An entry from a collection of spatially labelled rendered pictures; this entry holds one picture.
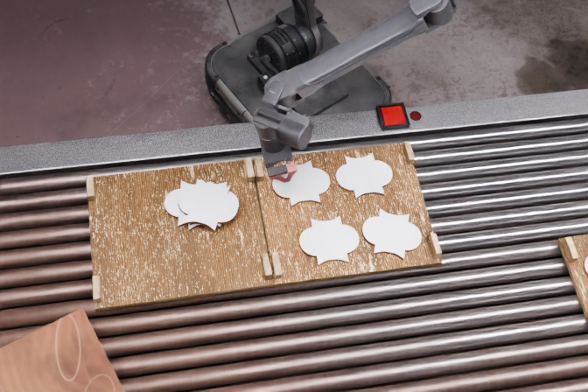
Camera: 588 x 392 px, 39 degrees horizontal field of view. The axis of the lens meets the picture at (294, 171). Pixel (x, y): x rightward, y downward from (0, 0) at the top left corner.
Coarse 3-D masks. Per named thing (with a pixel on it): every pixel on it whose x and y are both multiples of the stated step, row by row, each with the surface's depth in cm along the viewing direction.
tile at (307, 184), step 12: (300, 168) 208; (312, 168) 208; (276, 180) 205; (300, 180) 206; (312, 180) 206; (324, 180) 206; (276, 192) 204; (288, 192) 204; (300, 192) 204; (312, 192) 204; (324, 192) 205
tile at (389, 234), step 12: (384, 216) 202; (396, 216) 203; (408, 216) 203; (372, 228) 200; (384, 228) 201; (396, 228) 201; (408, 228) 201; (372, 240) 199; (384, 240) 199; (396, 240) 199; (408, 240) 199; (420, 240) 200; (384, 252) 198; (396, 252) 197
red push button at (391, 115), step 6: (384, 108) 222; (390, 108) 222; (396, 108) 222; (384, 114) 221; (390, 114) 221; (396, 114) 221; (402, 114) 221; (384, 120) 220; (390, 120) 220; (396, 120) 220; (402, 120) 220
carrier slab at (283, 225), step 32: (320, 160) 211; (384, 160) 212; (352, 192) 206; (384, 192) 207; (416, 192) 208; (288, 224) 200; (352, 224) 202; (416, 224) 203; (288, 256) 196; (352, 256) 197; (384, 256) 198; (416, 256) 198
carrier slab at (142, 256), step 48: (96, 192) 201; (144, 192) 202; (240, 192) 204; (96, 240) 194; (144, 240) 195; (192, 240) 196; (240, 240) 197; (144, 288) 189; (192, 288) 190; (240, 288) 191
